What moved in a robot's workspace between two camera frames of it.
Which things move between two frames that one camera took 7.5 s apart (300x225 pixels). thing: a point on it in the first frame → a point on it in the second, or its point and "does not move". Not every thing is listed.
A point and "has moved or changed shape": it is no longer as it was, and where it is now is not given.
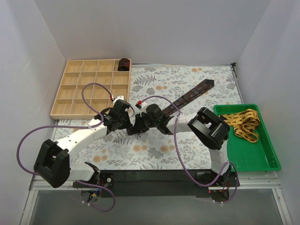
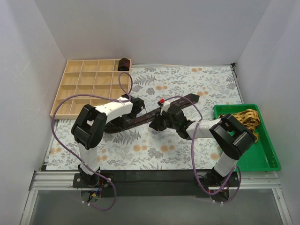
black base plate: x=158 y=183 does not move
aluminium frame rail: x=247 y=181 does not move
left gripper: x=127 y=124 → x=119 y=123
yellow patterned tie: x=245 y=123 does not move
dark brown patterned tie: x=196 y=93 has moved or changed shape
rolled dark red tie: x=123 y=64 does not move
